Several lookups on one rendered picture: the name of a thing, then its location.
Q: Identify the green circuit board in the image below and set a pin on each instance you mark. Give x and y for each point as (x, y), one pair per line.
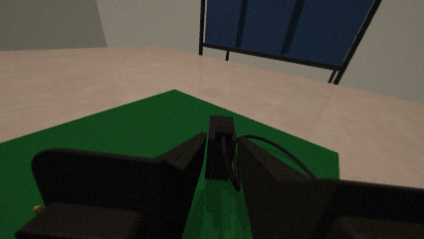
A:
(149, 128)

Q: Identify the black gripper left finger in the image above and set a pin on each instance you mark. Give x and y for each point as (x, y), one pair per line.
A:
(162, 188)

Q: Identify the black connector plug with cable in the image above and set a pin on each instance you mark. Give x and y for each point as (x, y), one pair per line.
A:
(221, 151)

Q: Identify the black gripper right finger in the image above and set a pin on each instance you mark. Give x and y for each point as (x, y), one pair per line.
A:
(283, 203)

